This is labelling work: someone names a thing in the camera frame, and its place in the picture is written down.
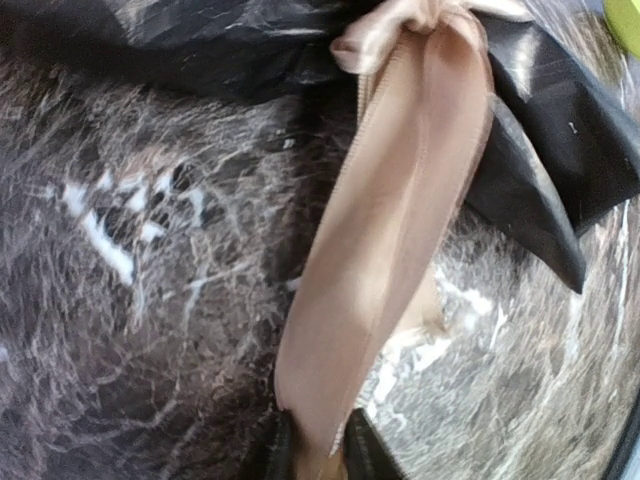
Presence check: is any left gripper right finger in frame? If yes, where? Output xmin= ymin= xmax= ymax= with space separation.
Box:
xmin=343 ymin=408 xmax=408 ymax=480

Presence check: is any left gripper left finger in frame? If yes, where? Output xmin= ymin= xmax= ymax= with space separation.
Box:
xmin=264 ymin=410 xmax=300 ymax=480

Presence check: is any beige satin ribbon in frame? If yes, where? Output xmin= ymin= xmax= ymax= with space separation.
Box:
xmin=274 ymin=1 xmax=530 ymax=479

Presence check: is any black wrapping paper sheet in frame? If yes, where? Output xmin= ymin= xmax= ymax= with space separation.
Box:
xmin=1 ymin=1 xmax=639 ymax=292

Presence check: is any lime green bowl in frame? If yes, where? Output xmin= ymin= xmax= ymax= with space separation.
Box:
xmin=603 ymin=0 xmax=640 ymax=58

